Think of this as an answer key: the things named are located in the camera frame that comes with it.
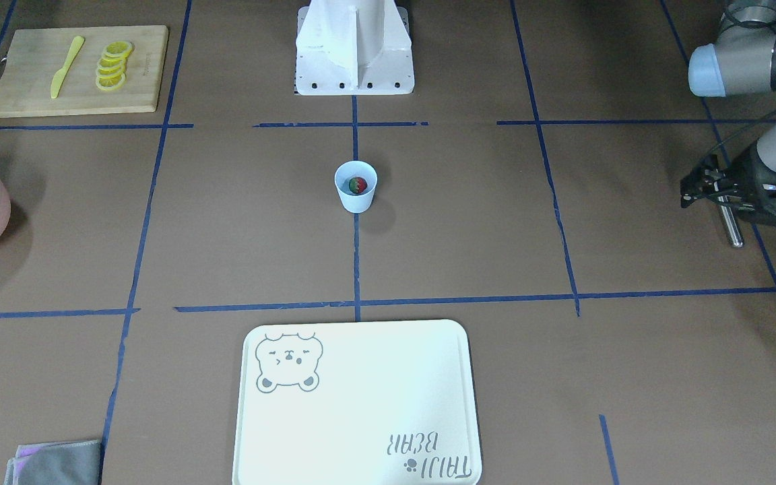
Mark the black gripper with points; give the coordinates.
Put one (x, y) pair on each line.
(758, 176)

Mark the steel muddler black tip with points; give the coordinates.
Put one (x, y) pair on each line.
(731, 227)

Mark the red strawberry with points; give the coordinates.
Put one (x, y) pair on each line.
(357, 185)

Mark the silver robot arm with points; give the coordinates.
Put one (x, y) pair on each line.
(741, 61)

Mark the light blue cup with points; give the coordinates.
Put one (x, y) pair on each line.
(355, 168)

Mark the cream bear tray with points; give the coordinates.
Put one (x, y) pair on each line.
(380, 402)

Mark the lemon slices row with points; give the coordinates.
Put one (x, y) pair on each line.
(111, 68)

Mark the wooden cutting board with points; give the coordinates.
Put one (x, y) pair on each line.
(35, 55)

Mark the yellow plastic knife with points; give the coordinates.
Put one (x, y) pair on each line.
(60, 75)

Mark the grey folded cloth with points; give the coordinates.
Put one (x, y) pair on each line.
(63, 462)

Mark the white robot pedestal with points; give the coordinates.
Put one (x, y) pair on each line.
(353, 48)

